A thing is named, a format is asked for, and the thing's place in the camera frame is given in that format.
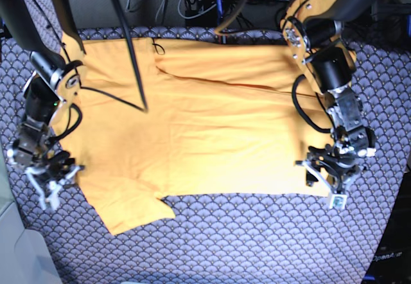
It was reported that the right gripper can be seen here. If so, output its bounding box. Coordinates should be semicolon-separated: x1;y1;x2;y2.
6;143;85;210

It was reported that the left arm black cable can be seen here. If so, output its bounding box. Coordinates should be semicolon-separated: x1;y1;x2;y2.
290;73;335;134

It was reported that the blue fan-patterned tablecloth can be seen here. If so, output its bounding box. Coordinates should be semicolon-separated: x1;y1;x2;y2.
6;32;410;283

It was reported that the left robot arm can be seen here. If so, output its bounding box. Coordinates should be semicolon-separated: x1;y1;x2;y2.
280;0;376;209

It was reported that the yellow T-shirt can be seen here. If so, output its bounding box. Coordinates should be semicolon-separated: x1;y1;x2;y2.
61;38;331;235

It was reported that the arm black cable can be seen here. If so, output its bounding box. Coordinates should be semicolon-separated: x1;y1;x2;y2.
290;73;335;134
48;0;150;143

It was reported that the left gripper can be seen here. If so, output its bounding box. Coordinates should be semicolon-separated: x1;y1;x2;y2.
295;145;376;209

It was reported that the black OpenArm box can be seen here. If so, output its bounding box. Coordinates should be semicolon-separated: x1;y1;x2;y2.
362;172;410;283

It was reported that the white plastic bin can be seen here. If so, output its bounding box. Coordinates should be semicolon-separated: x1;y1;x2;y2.
1;158;62;283

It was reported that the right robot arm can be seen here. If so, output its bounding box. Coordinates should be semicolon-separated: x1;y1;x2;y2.
1;0;85;210

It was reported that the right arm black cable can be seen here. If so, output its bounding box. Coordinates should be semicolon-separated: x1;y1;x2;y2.
48;0;150;143

